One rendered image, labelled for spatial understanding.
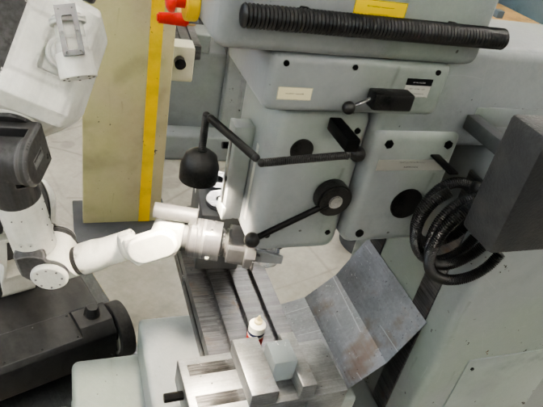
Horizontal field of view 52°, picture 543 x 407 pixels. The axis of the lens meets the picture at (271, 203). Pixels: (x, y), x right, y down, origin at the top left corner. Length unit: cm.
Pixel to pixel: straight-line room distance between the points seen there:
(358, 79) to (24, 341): 135
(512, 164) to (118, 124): 232
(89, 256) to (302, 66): 65
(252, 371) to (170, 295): 171
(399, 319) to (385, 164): 50
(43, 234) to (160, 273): 180
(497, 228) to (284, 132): 38
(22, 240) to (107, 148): 182
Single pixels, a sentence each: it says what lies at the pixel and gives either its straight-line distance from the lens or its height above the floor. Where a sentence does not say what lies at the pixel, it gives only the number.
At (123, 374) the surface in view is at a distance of 160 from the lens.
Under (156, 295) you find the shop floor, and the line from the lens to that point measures 289.
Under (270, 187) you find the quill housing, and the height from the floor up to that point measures 147.
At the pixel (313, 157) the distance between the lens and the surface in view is 91.
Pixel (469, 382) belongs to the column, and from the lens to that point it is 155.
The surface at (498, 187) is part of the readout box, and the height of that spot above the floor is 162.
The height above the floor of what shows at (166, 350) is 88.
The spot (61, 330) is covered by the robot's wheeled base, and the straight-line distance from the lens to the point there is 193.
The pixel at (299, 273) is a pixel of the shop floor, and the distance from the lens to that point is 316.
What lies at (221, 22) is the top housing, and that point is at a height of 177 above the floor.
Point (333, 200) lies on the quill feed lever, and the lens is 105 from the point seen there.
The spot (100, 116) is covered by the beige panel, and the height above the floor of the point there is 69.
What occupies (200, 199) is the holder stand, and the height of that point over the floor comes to 115.
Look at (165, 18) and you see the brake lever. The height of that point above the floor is 170.
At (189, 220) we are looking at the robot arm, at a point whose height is 129.
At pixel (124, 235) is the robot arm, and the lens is 126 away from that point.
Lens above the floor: 201
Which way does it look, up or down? 33 degrees down
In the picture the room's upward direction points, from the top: 12 degrees clockwise
